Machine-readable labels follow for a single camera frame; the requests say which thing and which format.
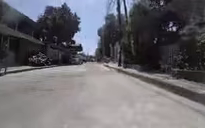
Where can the grey pavement strip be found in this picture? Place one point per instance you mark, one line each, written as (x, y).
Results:
(176, 81)

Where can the dark utility pole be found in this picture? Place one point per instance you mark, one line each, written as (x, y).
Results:
(119, 33)

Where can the large dark tree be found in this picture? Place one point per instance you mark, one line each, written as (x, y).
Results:
(58, 23)

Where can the row of trees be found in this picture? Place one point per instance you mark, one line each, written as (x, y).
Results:
(156, 33)

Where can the low building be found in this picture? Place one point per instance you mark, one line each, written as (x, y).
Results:
(60, 52)

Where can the grey pavement with kerb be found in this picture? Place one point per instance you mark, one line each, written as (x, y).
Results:
(23, 69)

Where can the dark building with porch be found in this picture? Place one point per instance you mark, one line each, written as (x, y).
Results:
(10, 40)

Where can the dark kerb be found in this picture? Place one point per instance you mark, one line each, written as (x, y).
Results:
(170, 87)

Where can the grey asphalt road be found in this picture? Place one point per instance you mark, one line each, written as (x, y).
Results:
(90, 100)

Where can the vehicle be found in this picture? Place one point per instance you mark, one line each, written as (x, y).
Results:
(76, 60)

